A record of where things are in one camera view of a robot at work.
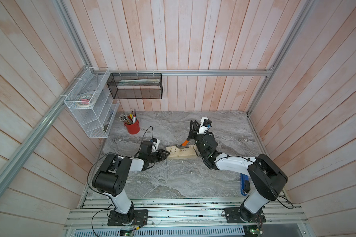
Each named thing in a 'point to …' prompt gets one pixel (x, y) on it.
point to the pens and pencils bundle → (129, 119)
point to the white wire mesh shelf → (96, 121)
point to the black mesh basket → (135, 85)
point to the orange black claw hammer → (184, 145)
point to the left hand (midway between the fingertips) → (168, 155)
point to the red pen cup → (133, 128)
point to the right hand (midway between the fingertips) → (191, 121)
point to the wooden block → (175, 152)
